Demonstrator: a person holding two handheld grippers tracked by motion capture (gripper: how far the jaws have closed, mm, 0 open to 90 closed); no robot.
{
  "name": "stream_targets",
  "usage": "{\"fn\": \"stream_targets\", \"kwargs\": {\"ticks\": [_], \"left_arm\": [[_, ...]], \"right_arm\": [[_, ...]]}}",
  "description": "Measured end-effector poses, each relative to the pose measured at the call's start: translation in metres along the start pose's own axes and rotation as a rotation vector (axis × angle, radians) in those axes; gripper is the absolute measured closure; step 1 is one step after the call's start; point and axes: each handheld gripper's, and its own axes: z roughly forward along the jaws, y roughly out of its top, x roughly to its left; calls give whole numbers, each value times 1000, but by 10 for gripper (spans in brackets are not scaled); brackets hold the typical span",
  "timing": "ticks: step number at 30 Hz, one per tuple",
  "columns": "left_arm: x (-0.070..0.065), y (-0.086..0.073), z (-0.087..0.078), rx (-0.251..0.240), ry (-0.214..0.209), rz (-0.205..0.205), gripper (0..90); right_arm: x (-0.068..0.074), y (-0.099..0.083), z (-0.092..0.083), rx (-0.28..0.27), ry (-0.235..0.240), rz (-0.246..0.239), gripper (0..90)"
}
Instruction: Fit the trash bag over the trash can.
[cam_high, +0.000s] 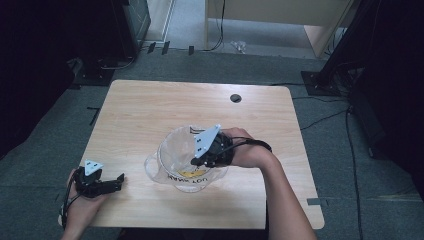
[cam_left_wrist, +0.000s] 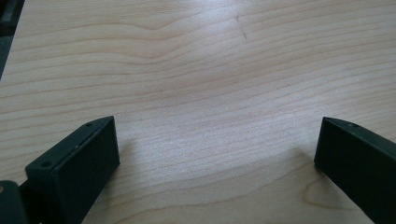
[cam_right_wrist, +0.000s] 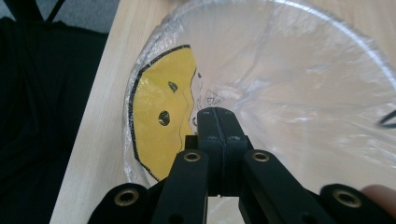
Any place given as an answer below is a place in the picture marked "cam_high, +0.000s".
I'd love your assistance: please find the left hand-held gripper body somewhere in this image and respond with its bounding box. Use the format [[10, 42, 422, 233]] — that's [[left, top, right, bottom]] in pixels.
[[73, 159, 116, 200]]

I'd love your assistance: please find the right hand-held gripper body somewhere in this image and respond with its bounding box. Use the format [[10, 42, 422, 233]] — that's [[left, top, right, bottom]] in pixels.
[[193, 123, 235, 168]]

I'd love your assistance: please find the clear smiley plastic bag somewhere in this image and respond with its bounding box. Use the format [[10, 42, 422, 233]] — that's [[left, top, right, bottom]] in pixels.
[[156, 125, 228, 193]]

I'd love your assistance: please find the clear glass bowl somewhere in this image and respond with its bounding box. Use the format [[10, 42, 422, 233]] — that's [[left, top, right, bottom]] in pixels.
[[143, 124, 232, 194]]

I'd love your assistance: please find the person's left hand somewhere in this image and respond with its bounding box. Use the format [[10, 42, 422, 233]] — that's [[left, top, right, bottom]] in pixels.
[[61, 167, 111, 232]]

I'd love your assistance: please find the person's right hand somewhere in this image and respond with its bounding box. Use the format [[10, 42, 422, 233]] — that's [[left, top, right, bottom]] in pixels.
[[221, 127, 273, 169]]

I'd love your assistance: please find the crumpled clear plastic scrap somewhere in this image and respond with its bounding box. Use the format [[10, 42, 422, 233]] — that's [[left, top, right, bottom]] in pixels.
[[229, 40, 248, 55]]

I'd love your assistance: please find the black stand base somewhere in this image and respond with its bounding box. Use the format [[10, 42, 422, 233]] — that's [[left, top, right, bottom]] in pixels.
[[70, 57, 116, 88], [300, 69, 352, 98]]

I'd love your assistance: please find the black cabinet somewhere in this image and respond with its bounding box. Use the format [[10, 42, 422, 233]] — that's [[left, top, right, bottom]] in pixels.
[[111, 0, 152, 60]]

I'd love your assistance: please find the beige wooden furniture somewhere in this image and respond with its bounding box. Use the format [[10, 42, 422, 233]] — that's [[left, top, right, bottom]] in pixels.
[[204, 0, 355, 60]]

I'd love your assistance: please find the left hand-held gripper cable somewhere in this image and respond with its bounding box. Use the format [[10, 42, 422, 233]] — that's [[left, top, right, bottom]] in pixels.
[[60, 178, 83, 231]]

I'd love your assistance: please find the hand-held gripper cable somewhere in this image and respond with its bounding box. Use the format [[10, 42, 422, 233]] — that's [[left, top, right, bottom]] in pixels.
[[219, 137, 273, 157], [60, 178, 83, 231]]

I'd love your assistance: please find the right hand-held gripper cable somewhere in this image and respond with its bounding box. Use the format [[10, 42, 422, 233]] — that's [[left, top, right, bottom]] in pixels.
[[219, 137, 273, 157]]

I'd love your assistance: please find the black floor cable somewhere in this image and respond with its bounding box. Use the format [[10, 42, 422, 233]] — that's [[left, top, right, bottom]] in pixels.
[[292, 95, 350, 132], [344, 105, 365, 240]]

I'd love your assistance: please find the black hanging cable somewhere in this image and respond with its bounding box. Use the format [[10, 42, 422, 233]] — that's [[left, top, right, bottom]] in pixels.
[[202, 0, 227, 53]]

